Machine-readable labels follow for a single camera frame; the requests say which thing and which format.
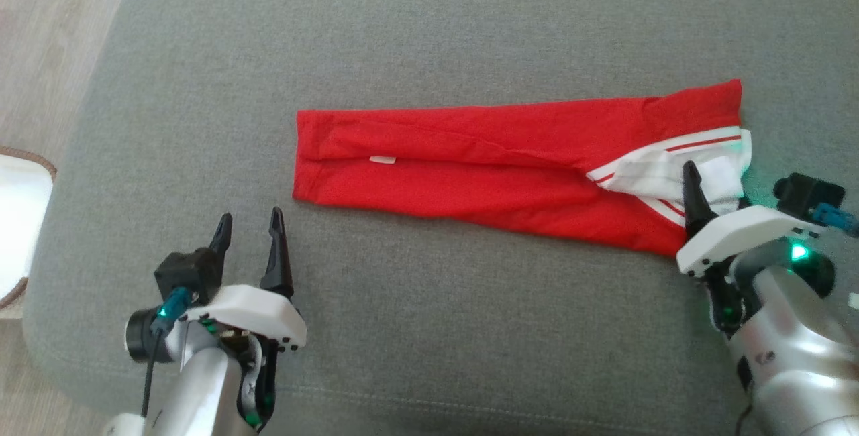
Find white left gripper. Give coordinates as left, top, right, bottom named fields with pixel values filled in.
left=179, top=206, right=308, bottom=355

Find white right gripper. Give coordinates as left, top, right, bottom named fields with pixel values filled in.
left=676, top=160, right=827, bottom=280

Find red garment striped white cuffs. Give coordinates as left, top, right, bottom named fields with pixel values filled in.
left=291, top=78, right=754, bottom=257

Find grey sofa seat cushion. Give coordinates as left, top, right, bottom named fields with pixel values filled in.
left=22, top=0, right=859, bottom=436

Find white basket brown rim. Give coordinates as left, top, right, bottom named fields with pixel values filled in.
left=0, top=145, right=58, bottom=311

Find left black cable teal plug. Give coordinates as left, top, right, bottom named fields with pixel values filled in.
left=140, top=287, right=194, bottom=418

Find black cable teal plug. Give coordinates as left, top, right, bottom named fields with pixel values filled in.
left=140, top=287, right=194, bottom=418
left=811, top=202, right=859, bottom=237

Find right black cable teal plug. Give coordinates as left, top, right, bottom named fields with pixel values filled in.
left=811, top=202, right=859, bottom=237

